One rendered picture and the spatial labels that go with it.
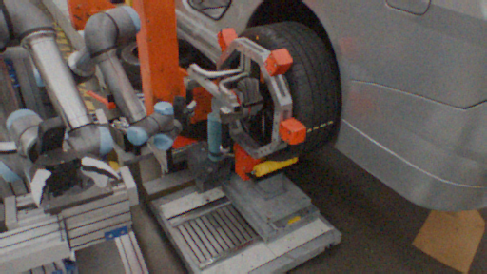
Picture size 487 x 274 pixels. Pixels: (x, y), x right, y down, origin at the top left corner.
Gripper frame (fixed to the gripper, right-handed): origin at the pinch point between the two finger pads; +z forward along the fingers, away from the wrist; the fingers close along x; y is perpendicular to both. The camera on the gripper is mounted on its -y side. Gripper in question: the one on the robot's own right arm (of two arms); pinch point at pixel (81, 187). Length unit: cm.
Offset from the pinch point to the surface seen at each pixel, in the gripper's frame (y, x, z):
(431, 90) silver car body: -9, -105, 19
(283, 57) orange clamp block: -4, -96, -36
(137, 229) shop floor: 116, -65, -95
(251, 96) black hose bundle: 13, -85, -39
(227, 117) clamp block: 21, -75, -42
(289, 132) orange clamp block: 24, -94, -24
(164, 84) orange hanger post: 32, -85, -104
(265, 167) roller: 57, -107, -43
